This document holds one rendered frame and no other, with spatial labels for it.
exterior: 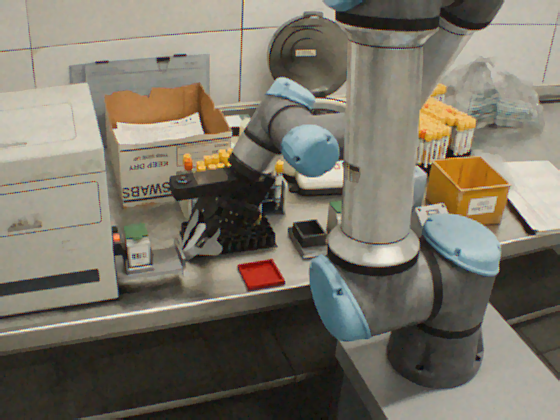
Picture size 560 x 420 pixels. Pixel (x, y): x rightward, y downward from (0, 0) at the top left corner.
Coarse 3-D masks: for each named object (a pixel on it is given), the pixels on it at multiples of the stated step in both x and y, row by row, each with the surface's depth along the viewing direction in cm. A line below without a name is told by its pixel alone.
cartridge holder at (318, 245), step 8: (296, 224) 129; (304, 224) 130; (312, 224) 131; (288, 232) 132; (296, 232) 128; (304, 232) 130; (312, 232) 131; (320, 232) 129; (296, 240) 128; (304, 240) 125; (312, 240) 126; (320, 240) 127; (304, 248) 126; (312, 248) 126; (320, 248) 126; (304, 256) 125
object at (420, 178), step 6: (420, 174) 136; (426, 174) 136; (414, 180) 135; (420, 180) 136; (414, 186) 136; (420, 186) 137; (414, 192) 137; (420, 192) 138; (414, 198) 138; (420, 198) 139; (414, 204) 139; (420, 204) 140
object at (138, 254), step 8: (128, 240) 109; (136, 240) 110; (144, 240) 111; (128, 248) 109; (136, 248) 110; (144, 248) 110; (128, 256) 110; (136, 256) 111; (144, 256) 111; (128, 264) 112; (136, 264) 112; (144, 264) 112
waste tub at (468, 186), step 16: (432, 160) 141; (448, 160) 143; (464, 160) 144; (480, 160) 145; (432, 176) 142; (448, 176) 136; (464, 176) 147; (480, 176) 146; (496, 176) 139; (432, 192) 143; (448, 192) 136; (464, 192) 132; (480, 192) 133; (496, 192) 135; (448, 208) 137; (464, 208) 134; (480, 208) 136; (496, 208) 137
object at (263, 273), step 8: (240, 264) 122; (248, 264) 122; (256, 264) 123; (264, 264) 123; (272, 264) 123; (240, 272) 120; (248, 272) 121; (256, 272) 121; (264, 272) 121; (272, 272) 121; (248, 280) 118; (256, 280) 119; (264, 280) 119; (272, 280) 119; (280, 280) 118; (248, 288) 117; (256, 288) 117
